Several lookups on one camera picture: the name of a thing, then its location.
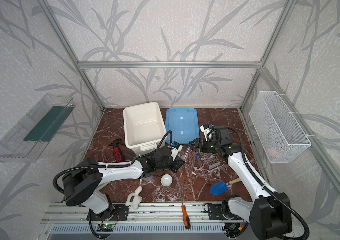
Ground left circuit board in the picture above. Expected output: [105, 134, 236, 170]
[97, 224, 115, 232]

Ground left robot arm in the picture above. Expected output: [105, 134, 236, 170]
[53, 143, 185, 214]

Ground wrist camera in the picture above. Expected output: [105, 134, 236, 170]
[199, 124, 215, 142]
[169, 142, 183, 155]

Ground blue garden trowel wooden handle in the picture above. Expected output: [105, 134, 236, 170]
[209, 178, 241, 196]

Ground clear wall shelf green mat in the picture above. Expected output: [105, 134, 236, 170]
[0, 94, 76, 163]

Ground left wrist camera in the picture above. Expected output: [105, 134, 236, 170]
[169, 142, 183, 155]

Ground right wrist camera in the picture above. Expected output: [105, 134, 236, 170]
[199, 124, 215, 142]

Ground blue plastic bin lid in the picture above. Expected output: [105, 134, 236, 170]
[165, 108, 199, 145]

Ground white wire mesh basket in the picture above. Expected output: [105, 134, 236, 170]
[249, 91, 311, 164]

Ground small white ceramic bowl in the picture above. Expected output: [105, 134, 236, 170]
[161, 174, 173, 187]

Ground pink object in basket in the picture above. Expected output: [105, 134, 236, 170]
[266, 147, 280, 159]

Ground clear acrylic test tube rack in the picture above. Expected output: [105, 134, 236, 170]
[200, 153, 220, 170]

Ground white plastic storage bin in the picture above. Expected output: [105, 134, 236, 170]
[123, 102, 167, 156]

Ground orange handled screwdriver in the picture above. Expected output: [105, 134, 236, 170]
[181, 204, 191, 230]

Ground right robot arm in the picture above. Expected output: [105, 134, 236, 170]
[188, 124, 310, 240]

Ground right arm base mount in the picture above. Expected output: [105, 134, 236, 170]
[203, 201, 250, 223]

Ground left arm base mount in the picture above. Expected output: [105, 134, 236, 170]
[86, 204, 129, 222]

